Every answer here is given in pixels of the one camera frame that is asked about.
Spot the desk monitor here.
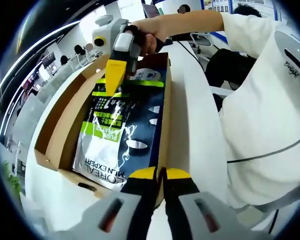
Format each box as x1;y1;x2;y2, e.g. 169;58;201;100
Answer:
141;3;162;19

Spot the blue white wall board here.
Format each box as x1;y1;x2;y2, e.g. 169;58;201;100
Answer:
201;0;276;14

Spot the person's white shirt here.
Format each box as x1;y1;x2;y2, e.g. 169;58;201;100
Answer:
218;11;300;210

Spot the brown cardboard shoe box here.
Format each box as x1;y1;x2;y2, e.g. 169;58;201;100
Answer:
33;51;174;211

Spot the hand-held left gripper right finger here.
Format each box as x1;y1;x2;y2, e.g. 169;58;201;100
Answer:
165;167;274;240

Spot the wall display screen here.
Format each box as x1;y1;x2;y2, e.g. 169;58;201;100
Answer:
40;51;57;69

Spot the person's right hand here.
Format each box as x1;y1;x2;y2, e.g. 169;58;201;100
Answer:
126;20;167;57

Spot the black hanging cable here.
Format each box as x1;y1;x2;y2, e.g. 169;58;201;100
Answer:
274;209;280;235

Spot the person's head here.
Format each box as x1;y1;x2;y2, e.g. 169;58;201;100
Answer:
232;2;264;19

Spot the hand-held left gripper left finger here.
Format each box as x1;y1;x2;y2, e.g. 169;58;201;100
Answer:
52;166;159;240

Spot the white office chair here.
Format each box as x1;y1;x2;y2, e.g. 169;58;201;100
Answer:
189;31;214;61

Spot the black device cable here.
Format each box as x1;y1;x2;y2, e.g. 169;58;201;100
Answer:
226;131;300;164

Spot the white ceiling light strip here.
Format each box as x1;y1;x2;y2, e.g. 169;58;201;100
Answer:
0;19;81;99

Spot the white chest device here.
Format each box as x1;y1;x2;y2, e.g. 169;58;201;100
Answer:
273;29;300;73

